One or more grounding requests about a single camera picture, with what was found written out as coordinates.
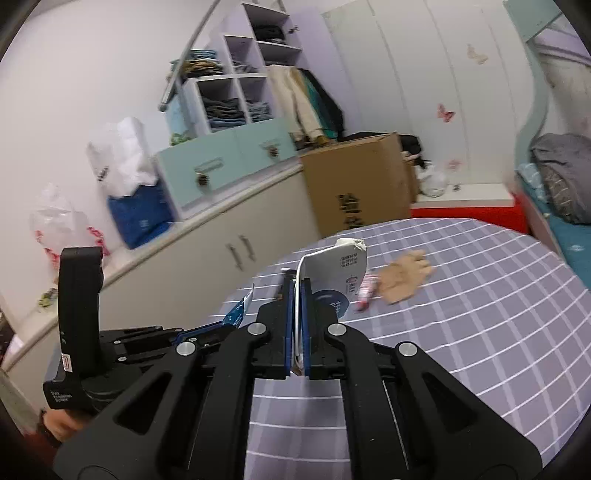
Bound pink small wrapper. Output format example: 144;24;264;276
356;271;380;311

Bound brown paper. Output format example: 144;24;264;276
378;250;435;304

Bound blue white carton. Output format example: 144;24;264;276
294;238;368;378

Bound blue snack wrapper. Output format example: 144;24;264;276
173;285;254;346

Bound person's left hand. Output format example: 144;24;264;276
42;409;91;443

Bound green candy wrappers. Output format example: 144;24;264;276
37;288;58;309

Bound white low cabinet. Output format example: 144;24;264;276
0;161;325;411

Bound purple checked tablecloth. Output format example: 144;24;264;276
209;217;591;480

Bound white red plastic bag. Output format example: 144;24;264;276
29;183;111;272

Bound blue fabric bag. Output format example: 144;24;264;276
107;182;174;250

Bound white paper shopping bag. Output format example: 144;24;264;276
86;117;158;199

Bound teal drawer unit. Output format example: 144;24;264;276
154;118;297;220

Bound white bag on platform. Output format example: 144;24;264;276
415;165;449;198

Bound brown cardboard box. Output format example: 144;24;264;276
301;133;412;237

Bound teal bed mattress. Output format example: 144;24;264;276
515;163;590;288

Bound grey folded blanket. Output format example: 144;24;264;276
530;133;591;225

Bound white cubby shelf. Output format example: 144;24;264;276
158;1;301;144

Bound hanging beige jacket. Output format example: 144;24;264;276
266;65;345;146

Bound white wardrobe doors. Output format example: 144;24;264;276
322;1;533;184

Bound teal bunk bed frame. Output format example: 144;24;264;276
504;1;590;167

